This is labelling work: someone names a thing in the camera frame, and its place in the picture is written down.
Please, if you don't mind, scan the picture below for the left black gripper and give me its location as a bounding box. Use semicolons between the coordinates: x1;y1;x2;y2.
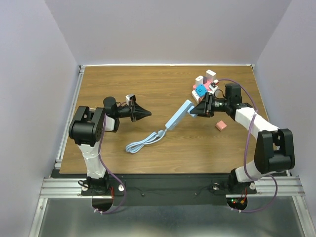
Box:
114;99;151;122

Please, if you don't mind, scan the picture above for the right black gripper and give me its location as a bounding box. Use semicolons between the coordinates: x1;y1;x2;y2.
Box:
189;92;230;117

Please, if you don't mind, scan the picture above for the white triangular socket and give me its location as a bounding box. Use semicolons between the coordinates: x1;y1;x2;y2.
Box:
192;90;213;103

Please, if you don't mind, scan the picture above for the light blue power strip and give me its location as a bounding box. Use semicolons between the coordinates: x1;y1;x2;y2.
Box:
125;100;197;154

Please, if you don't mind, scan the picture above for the blue plug adapter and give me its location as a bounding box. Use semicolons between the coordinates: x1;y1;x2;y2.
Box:
195;84;208;97

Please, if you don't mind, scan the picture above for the pink plug adapter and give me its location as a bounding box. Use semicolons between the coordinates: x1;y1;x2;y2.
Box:
215;120;227;131

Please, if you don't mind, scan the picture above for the dark red plug adapter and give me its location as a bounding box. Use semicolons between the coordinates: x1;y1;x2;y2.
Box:
199;97;212;104

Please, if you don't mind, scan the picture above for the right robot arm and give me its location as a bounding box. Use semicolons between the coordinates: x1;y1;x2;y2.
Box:
190;83;295;193

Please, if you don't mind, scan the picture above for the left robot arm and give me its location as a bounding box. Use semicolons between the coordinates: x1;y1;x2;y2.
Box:
69;94;152;196

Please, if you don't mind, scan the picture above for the pink triangular socket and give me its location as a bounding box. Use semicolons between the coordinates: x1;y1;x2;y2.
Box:
193;81;211;91

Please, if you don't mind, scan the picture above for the white charger plug front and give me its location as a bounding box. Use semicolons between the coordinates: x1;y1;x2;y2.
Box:
195;76;204;87

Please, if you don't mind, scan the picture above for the white charger plug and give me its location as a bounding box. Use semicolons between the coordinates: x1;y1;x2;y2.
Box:
195;76;204;87
205;70;216;82

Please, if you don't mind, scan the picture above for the white charger plug rear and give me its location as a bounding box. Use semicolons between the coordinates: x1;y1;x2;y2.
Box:
205;70;216;82

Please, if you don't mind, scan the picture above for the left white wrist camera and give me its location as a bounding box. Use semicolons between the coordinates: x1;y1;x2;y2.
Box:
125;94;136;105

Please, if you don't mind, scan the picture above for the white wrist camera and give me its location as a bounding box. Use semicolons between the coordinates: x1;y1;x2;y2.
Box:
125;94;136;105
209;79;219;93

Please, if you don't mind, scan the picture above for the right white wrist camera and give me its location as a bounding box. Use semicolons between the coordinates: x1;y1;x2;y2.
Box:
209;79;219;93

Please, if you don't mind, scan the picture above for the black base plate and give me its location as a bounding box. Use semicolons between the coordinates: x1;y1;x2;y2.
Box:
41;174;256;210

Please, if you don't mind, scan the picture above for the aluminium frame rail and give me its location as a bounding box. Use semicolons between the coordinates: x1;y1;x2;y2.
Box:
32;66;304;237

